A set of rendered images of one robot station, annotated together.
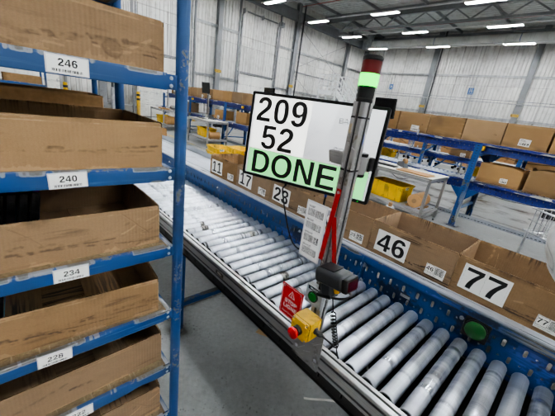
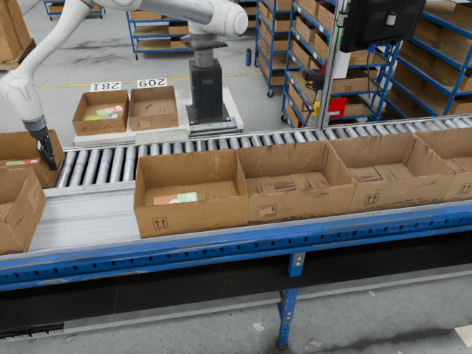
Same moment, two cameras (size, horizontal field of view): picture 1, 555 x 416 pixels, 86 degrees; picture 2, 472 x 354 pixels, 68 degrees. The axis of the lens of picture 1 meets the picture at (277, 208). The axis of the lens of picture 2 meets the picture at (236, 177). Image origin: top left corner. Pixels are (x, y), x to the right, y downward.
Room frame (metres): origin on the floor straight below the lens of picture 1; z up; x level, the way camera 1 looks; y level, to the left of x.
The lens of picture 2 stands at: (1.51, -1.99, 1.86)
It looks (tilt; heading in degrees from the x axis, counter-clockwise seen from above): 39 degrees down; 126
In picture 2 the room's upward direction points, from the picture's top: straight up
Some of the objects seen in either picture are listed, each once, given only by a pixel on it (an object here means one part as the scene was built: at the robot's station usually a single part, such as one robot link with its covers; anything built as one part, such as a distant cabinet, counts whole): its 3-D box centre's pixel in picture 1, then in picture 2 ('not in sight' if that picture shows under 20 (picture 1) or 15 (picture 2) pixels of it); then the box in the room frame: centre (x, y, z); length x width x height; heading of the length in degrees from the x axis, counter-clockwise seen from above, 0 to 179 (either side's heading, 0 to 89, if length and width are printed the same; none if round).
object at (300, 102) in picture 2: not in sight; (310, 94); (0.31, 0.88, 0.39); 0.40 x 0.30 x 0.10; 135
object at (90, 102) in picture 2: not in sight; (103, 111); (-0.30, -0.89, 0.80); 0.38 x 0.28 x 0.10; 135
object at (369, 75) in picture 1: (370, 73); not in sight; (0.85, -0.19, 1.62); 0.05 x 0.05 x 0.06
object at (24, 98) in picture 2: not in sight; (24, 97); (0.01, -1.41, 1.19); 0.13 x 0.11 x 0.16; 169
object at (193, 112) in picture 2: not in sight; (206, 89); (0.18, -0.46, 0.91); 0.26 x 0.26 x 0.33; 47
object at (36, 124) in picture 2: not in sight; (34, 121); (0.02, -1.42, 1.08); 0.09 x 0.09 x 0.06
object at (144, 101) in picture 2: not in sight; (154, 107); (-0.08, -0.66, 0.80); 0.38 x 0.28 x 0.10; 137
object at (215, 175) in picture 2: not in sight; (191, 192); (0.78, -1.27, 0.96); 0.39 x 0.29 x 0.17; 45
